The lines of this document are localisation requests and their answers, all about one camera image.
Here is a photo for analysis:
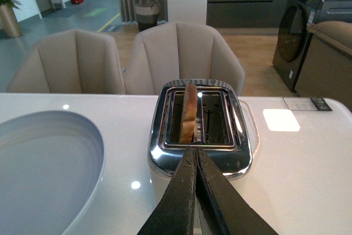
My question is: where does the bread slice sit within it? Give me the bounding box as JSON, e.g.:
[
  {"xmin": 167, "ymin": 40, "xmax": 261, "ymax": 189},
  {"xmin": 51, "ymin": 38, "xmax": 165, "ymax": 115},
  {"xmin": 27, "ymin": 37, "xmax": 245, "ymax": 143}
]
[{"xmin": 179, "ymin": 84, "xmax": 197, "ymax": 144}]

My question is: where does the white chrome toaster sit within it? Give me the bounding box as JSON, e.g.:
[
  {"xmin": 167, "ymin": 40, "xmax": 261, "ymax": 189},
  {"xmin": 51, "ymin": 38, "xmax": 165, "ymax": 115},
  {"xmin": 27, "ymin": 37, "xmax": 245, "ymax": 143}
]
[{"xmin": 147, "ymin": 78, "xmax": 253, "ymax": 235}]

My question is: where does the woven basket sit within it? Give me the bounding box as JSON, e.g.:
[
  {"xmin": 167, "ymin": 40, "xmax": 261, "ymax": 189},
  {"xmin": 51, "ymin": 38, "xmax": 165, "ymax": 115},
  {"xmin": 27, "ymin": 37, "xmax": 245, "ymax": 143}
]
[{"xmin": 135, "ymin": 0, "xmax": 159, "ymax": 31}]

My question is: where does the beige chair left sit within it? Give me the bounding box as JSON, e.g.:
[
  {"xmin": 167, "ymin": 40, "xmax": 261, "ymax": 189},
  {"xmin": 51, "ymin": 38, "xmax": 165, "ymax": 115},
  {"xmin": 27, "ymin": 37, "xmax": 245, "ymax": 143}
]
[{"xmin": 7, "ymin": 29, "xmax": 125, "ymax": 94}]

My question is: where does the dark washing machine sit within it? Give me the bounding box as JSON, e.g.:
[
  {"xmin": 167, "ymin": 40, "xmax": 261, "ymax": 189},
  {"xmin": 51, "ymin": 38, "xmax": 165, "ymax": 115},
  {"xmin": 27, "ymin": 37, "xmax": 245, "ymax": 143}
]
[{"xmin": 273, "ymin": 0, "xmax": 351, "ymax": 92}]

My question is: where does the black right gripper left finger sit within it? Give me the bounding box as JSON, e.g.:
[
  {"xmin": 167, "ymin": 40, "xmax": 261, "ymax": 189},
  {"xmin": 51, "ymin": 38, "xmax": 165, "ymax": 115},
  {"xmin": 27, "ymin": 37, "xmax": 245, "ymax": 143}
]
[{"xmin": 138, "ymin": 147, "xmax": 197, "ymax": 234}]

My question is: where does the light blue plate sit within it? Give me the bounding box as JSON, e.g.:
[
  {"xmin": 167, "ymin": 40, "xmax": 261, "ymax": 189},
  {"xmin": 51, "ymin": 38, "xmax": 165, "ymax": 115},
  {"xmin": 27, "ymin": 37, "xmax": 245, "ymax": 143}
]
[{"xmin": 1, "ymin": 111, "xmax": 105, "ymax": 234}]

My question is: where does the beige chair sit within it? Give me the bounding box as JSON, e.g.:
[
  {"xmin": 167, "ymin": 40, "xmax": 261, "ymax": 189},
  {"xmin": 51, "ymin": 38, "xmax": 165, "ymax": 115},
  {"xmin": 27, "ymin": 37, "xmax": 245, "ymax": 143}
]
[
  {"xmin": 124, "ymin": 22, "xmax": 245, "ymax": 95},
  {"xmin": 7, "ymin": 29, "xmax": 125, "ymax": 94}
]

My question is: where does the table label card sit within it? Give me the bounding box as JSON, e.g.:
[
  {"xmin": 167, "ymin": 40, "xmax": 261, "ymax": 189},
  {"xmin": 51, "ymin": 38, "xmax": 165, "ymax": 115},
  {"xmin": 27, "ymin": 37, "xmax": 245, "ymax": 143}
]
[{"xmin": 283, "ymin": 97, "xmax": 332, "ymax": 111}]

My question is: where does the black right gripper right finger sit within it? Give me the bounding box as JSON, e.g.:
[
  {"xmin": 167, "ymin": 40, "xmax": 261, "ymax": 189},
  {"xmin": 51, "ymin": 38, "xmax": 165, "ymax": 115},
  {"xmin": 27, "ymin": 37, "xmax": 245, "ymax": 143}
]
[{"xmin": 196, "ymin": 149, "xmax": 277, "ymax": 234}]

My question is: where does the beige chair right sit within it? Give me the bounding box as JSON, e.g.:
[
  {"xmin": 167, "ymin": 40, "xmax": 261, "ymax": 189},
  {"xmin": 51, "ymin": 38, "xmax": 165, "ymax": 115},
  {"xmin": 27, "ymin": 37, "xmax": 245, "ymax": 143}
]
[{"xmin": 124, "ymin": 22, "xmax": 245, "ymax": 95}]

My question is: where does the potted green plant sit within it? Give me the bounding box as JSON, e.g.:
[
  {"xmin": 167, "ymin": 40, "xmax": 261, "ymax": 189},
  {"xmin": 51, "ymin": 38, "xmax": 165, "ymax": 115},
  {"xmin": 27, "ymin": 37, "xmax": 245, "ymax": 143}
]
[{"xmin": 1, "ymin": 0, "xmax": 22, "ymax": 39}]

